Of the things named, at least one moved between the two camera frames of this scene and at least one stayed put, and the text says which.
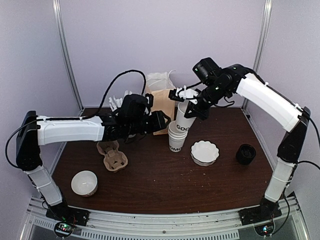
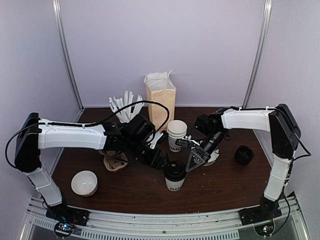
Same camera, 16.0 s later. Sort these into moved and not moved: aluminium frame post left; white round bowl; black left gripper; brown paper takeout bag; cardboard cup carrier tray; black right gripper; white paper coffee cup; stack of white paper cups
Moved: black left gripper; white paper coffee cup; black right gripper
Not moved: stack of white paper cups; cardboard cup carrier tray; brown paper takeout bag; white round bowl; aluminium frame post left
